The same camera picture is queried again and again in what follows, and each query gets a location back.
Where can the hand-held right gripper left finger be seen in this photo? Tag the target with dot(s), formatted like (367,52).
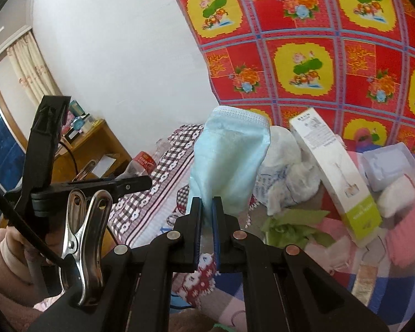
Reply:
(197,228)

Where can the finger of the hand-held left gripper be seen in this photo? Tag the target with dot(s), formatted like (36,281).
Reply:
(135,184)

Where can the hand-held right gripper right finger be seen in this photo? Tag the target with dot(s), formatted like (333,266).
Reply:
(216,235)

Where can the clear plastic bottle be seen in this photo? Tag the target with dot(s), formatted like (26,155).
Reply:
(145,160)

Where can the blue face mask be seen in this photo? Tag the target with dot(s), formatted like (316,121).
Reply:
(224,159)

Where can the green ribbon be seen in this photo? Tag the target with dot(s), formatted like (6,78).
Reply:
(294,228)

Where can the white plastic bag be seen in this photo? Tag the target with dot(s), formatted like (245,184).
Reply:
(287,169)

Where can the white selfie stick box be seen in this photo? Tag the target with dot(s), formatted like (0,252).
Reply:
(335,173)

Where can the pink paper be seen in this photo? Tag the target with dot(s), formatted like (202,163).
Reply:
(408,235)

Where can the person's left hand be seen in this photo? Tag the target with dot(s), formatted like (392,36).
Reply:
(52,257)

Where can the checked heart bed sheet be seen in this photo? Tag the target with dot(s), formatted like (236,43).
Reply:
(152,207)

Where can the white paper sheet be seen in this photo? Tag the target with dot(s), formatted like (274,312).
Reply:
(103,164)

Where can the pink patterned box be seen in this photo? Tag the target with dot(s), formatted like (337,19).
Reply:
(68,124)

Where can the window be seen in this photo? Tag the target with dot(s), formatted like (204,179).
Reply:
(0,138)

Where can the blue alarm clock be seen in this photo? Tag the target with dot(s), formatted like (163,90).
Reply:
(76,124)

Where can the wooden desk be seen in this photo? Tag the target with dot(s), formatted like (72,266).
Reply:
(100,141)

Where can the teal box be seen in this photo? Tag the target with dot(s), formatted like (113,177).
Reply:
(77,108)

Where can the cream curtain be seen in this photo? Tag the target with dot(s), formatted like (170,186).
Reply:
(34,69)

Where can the beige paper strip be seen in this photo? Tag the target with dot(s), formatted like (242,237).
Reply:
(363,282)

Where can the white folded towel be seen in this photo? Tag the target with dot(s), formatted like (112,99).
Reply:
(397,197)

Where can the white plastic tray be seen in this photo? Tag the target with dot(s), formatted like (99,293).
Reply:
(389,166)

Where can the red floral printed blanket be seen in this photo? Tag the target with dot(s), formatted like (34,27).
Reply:
(314,41)

